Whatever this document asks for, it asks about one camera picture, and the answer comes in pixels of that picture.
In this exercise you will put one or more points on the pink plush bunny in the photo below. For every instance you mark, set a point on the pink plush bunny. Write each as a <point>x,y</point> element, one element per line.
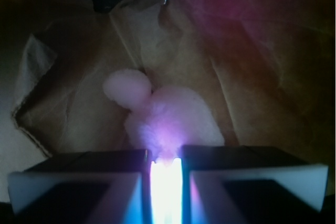
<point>162,120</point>

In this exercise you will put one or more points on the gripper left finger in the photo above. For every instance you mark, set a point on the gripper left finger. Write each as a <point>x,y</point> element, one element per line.
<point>86,187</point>

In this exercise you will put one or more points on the brown paper bag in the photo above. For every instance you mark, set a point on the brown paper bag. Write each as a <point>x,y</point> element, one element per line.
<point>266,68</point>

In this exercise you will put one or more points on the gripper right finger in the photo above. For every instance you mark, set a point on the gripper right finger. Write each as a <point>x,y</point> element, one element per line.
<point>250,184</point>

